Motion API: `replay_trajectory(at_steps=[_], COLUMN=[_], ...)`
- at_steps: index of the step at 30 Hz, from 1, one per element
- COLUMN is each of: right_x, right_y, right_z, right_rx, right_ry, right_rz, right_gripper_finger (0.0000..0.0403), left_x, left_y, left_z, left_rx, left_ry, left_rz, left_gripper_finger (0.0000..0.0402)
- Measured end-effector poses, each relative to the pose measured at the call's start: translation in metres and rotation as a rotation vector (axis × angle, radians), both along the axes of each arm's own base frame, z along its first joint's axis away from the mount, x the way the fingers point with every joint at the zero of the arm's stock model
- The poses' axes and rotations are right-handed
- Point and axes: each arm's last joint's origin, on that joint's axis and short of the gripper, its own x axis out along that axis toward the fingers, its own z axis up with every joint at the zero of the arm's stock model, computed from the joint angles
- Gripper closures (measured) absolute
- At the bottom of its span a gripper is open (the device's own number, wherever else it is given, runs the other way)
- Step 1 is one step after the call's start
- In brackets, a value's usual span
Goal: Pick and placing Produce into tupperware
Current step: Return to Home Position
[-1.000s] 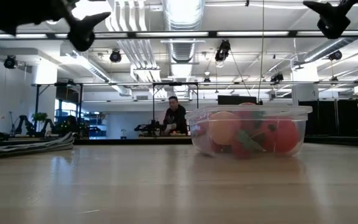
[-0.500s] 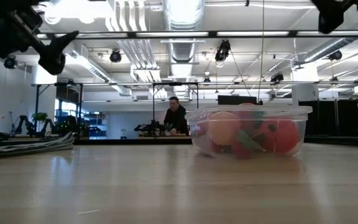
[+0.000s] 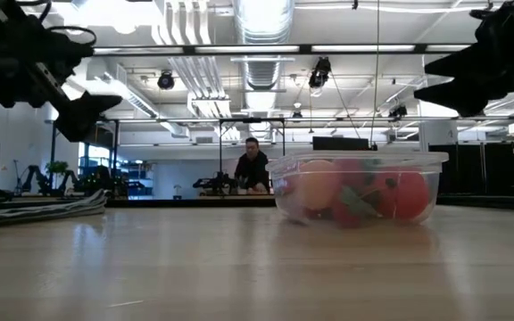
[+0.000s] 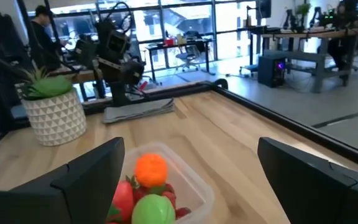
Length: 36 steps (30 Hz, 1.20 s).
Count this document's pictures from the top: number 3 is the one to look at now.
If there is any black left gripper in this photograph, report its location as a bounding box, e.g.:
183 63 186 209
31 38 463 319
0 8 124 144

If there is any clear plastic tupperware container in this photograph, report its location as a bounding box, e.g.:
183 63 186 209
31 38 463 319
265 150 450 229

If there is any red toy tomato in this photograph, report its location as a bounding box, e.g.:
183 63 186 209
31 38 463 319
375 169 431 222

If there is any pale orange toy peach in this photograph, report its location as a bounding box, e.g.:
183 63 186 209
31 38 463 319
294 159 342 211

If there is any black metal stand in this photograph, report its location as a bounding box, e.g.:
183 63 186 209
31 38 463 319
47 118 120 195

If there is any black hanging spotlight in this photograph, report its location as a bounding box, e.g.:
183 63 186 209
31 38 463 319
309 56 333 90
157 70 177 90
388 104 410 121

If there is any black room divider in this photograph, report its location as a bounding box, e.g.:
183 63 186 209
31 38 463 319
428 137 514 200

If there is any black monitor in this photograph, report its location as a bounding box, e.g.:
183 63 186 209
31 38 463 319
312 136 370 152

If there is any person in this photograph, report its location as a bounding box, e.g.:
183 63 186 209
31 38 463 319
233 136 272 195

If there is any thin grey hanging cable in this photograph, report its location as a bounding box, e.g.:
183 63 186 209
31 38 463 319
369 0 382 146

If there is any black frame beam with lights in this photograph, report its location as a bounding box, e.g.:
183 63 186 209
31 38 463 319
91 43 472 57

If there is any silver air duct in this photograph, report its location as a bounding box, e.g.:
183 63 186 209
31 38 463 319
234 0 297 139

